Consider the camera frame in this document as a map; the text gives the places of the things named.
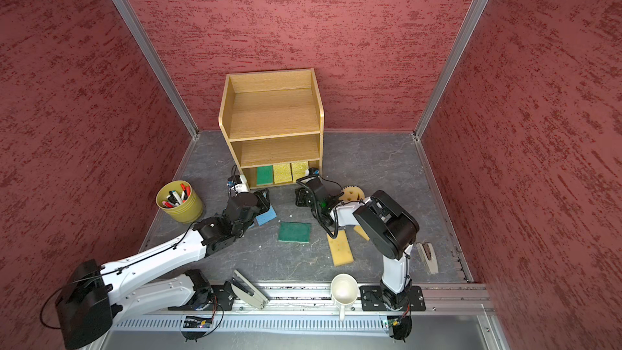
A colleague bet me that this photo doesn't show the wooden three-tier shelf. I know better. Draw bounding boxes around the wooden three-tier shelf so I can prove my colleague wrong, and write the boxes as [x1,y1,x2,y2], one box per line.
[218,68,325,189]

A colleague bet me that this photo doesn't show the right light blue sponge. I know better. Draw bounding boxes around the right light blue sponge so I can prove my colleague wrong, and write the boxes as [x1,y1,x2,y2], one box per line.
[256,206,277,226]

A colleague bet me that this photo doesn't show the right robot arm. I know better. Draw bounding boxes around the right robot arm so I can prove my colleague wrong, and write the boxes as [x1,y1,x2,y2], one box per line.
[296,174,420,310]

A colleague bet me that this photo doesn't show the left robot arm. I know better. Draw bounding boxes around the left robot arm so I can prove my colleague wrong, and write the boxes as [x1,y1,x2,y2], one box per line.
[50,189,271,349]

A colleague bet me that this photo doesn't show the markers in cup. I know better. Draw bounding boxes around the markers in cup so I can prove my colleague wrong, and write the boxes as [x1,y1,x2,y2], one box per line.
[157,181,191,209]

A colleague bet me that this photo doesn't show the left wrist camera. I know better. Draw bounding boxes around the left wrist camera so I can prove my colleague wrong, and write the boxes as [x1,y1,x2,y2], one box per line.
[227,174,250,198]

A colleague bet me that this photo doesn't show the white mug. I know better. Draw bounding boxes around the white mug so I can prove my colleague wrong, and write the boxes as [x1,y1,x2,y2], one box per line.
[330,273,360,322]

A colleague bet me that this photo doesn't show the bright green sponge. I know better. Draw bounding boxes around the bright green sponge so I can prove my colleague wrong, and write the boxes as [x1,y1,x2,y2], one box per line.
[256,165,274,186]

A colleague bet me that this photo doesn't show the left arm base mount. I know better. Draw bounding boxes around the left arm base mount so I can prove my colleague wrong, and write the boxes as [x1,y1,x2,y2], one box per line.
[168,282,236,312]

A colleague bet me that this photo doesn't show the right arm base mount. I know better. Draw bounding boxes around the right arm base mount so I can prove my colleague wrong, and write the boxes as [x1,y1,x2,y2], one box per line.
[359,285,426,312]

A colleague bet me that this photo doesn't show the beige stapler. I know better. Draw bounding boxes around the beige stapler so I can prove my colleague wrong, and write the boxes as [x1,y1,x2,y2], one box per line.
[416,242,439,275]

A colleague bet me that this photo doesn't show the yellow smiley face sponge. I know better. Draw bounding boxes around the yellow smiley face sponge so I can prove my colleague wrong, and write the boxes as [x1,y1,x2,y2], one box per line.
[340,186,365,203]

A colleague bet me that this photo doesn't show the dark green sponge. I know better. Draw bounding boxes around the dark green sponge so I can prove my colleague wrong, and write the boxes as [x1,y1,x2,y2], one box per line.
[278,222,312,243]

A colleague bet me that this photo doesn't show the grey stapler on rail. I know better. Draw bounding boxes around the grey stapler on rail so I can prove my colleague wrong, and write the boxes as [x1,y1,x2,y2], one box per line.
[230,270,269,309]

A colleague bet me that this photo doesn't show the yellow pen cup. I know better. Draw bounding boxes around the yellow pen cup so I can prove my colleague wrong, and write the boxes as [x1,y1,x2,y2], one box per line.
[156,181,204,224]

